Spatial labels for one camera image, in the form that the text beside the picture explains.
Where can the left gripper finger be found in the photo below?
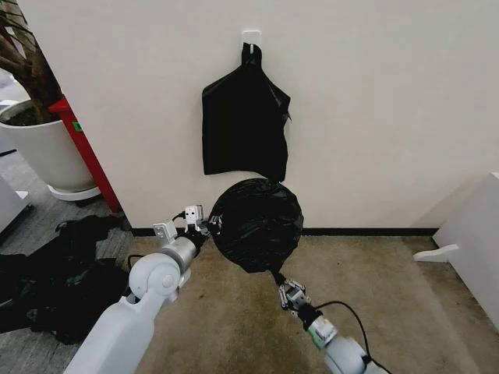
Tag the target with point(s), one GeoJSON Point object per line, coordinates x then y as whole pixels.
{"type": "Point", "coordinates": [214, 220]}
{"type": "Point", "coordinates": [203, 229]}

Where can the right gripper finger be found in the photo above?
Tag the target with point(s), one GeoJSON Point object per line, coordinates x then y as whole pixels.
{"type": "Point", "coordinates": [298, 291]}
{"type": "Point", "coordinates": [283, 298]}

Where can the black garbage bag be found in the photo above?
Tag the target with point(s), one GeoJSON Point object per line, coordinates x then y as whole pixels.
{"type": "Point", "coordinates": [257, 226]}
{"type": "Point", "coordinates": [245, 128]}

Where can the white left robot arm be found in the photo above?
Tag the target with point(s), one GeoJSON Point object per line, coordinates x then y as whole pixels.
{"type": "Point", "coordinates": [124, 323]}

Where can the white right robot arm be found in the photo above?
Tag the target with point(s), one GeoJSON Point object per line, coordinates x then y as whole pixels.
{"type": "Point", "coordinates": [343, 350]}

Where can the flat black hanging garbage bag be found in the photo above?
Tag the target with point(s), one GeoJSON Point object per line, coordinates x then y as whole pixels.
{"type": "Point", "coordinates": [245, 128]}

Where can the black baseboard strip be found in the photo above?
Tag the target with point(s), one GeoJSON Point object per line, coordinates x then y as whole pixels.
{"type": "Point", "coordinates": [370, 231]}

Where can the white pot saucer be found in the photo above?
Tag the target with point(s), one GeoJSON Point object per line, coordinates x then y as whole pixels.
{"type": "Point", "coordinates": [74, 193]}

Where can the red metal stand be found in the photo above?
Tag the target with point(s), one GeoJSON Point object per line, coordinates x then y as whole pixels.
{"type": "Point", "coordinates": [87, 156]}

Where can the crumpled black bags pile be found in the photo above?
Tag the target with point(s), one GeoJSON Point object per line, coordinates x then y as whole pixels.
{"type": "Point", "coordinates": [66, 280]}

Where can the white plant pot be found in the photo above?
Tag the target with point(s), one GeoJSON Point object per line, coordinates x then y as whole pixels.
{"type": "Point", "coordinates": [47, 152]}

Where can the white cabinet with foot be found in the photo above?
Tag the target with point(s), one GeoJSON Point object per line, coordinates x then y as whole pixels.
{"type": "Point", "coordinates": [471, 241]}

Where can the low white cabinet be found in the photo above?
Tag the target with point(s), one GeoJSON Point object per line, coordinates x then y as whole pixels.
{"type": "Point", "coordinates": [9, 210]}

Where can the brown plant trunk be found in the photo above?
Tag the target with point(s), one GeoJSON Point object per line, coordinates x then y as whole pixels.
{"type": "Point", "coordinates": [31, 66]}

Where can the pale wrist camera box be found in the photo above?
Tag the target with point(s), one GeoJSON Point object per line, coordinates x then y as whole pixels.
{"type": "Point", "coordinates": [193, 214]}

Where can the white wall hook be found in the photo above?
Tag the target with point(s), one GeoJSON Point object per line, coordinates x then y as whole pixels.
{"type": "Point", "coordinates": [250, 38]}

